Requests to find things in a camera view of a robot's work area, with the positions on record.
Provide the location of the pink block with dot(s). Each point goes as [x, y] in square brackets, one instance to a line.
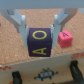
[64, 38]

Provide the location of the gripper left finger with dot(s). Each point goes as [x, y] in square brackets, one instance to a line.
[20, 26]

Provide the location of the purple block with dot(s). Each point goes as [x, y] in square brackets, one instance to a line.
[40, 41]

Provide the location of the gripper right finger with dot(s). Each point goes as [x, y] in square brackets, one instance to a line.
[59, 20]

